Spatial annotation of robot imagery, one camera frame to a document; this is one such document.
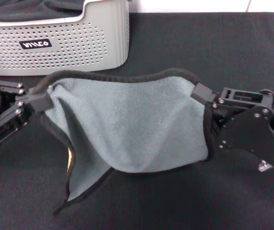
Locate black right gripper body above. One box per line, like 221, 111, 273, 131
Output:
218, 106, 274, 177

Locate grey towel with black trim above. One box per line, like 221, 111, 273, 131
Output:
30, 68, 216, 215

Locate grey perforated storage box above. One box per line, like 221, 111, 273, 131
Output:
0, 0, 130, 77

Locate black tablecloth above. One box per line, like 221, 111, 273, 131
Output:
0, 11, 274, 230

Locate dark folded cloth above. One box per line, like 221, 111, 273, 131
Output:
0, 0, 85, 23

